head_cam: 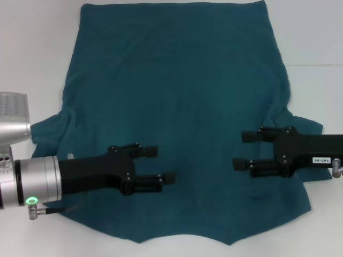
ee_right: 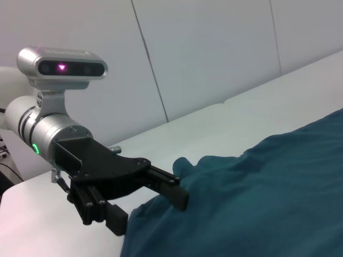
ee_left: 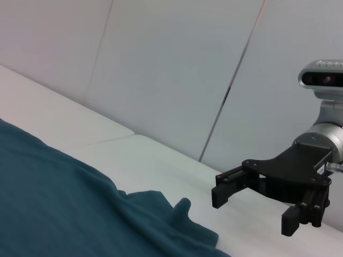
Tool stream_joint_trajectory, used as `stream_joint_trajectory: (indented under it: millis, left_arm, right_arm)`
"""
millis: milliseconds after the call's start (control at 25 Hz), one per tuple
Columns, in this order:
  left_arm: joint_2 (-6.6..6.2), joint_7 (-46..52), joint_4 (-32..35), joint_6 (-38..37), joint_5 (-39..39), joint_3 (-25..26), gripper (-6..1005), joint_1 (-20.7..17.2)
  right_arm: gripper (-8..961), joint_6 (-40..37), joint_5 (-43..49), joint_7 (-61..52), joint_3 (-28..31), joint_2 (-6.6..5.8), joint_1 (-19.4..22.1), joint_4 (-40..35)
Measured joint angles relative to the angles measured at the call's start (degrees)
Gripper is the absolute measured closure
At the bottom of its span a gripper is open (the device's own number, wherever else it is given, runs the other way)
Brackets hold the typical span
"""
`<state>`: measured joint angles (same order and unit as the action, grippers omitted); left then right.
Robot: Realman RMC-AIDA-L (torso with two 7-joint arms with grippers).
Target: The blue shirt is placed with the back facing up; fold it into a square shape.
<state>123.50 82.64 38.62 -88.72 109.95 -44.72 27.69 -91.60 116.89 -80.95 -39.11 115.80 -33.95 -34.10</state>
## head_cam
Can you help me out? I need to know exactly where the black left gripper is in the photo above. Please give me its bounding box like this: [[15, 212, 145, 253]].
[[57, 142, 176, 200]]

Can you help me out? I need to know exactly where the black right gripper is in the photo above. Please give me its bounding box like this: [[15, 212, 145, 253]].
[[232, 126, 343, 179]]

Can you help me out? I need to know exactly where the teal blue shirt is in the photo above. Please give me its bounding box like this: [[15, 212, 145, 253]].
[[31, 0, 333, 239]]

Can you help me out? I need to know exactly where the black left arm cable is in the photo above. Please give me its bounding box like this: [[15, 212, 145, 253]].
[[27, 196, 81, 221]]

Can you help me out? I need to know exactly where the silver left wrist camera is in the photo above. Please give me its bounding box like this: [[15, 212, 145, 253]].
[[0, 92, 32, 161]]

